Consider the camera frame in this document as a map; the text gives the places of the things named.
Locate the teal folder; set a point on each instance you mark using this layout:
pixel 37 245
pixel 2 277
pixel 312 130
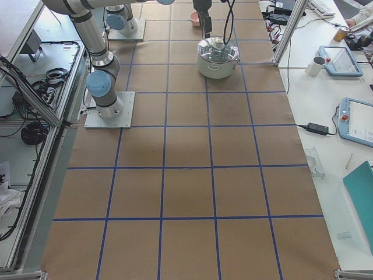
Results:
pixel 359 186

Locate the brown paper table mat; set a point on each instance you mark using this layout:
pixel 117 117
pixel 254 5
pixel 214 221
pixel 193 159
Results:
pixel 210 181

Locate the white mug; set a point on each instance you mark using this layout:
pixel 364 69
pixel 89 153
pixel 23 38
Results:
pixel 315 66

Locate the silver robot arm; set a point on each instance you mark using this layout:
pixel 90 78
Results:
pixel 101 82
pixel 118 16

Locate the black power adapter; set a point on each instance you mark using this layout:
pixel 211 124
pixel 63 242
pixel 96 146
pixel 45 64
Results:
pixel 317 129

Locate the white cooking pot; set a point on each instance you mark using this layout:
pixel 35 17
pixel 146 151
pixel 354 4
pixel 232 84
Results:
pixel 217 70

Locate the far blue teach pendant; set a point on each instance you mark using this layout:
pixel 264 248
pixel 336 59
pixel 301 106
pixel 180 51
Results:
pixel 340 61

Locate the glass pot lid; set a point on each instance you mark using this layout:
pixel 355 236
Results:
pixel 214 49

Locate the yellow can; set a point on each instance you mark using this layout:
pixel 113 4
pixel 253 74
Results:
pixel 341 33

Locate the blue teach pendant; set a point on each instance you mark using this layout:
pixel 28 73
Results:
pixel 355 121
pixel 340 61

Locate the pink bowl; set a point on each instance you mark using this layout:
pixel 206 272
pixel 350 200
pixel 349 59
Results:
pixel 194 18

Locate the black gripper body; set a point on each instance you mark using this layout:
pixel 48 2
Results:
pixel 201 5

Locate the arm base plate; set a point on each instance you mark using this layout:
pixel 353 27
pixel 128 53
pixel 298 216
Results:
pixel 133 31
pixel 119 115

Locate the aluminium frame post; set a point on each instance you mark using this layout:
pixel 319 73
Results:
pixel 290 28

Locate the near blue teach pendant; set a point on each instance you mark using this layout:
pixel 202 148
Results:
pixel 355 121

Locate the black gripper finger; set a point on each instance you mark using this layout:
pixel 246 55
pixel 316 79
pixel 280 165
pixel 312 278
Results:
pixel 207 22

